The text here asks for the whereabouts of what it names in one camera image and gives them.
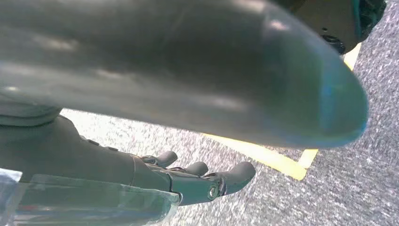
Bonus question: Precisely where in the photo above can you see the clear plastic film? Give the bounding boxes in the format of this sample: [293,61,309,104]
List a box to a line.
[0,168,182,226]

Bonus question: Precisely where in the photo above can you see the yellow floor tape square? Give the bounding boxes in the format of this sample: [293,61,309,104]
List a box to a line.
[202,43,362,182]

